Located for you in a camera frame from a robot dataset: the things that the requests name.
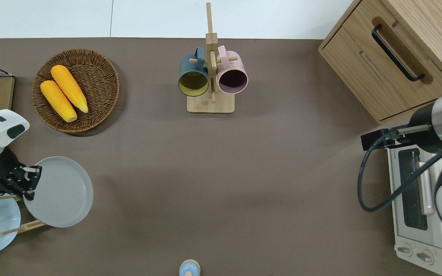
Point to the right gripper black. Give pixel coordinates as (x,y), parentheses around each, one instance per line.
(374,140)

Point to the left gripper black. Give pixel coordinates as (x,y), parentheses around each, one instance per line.
(6,184)

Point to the gray plate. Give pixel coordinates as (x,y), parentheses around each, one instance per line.
(63,191)

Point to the low wooden plate rack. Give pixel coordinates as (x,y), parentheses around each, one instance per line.
(25,227)

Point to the light wooden cabinet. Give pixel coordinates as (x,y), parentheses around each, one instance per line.
(359,65)

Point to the short yellow corn cob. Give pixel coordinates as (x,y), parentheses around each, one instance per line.
(58,101)

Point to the white toaster oven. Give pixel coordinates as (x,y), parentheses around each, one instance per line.
(407,234)

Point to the long yellow corn cob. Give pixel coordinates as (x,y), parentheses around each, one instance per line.
(69,87)

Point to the silver oven knob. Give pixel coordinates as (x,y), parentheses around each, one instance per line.
(424,257)
(404,250)

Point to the round brown wicker basket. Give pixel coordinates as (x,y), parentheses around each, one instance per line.
(98,84)

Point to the pink mug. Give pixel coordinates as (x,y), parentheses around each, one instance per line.
(234,65)

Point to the wooden mug tree stand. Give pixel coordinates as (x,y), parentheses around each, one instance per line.
(210,105)

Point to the blue capped bottle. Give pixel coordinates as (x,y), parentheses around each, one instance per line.
(189,268)

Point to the dark teal mug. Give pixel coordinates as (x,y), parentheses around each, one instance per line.
(190,67)

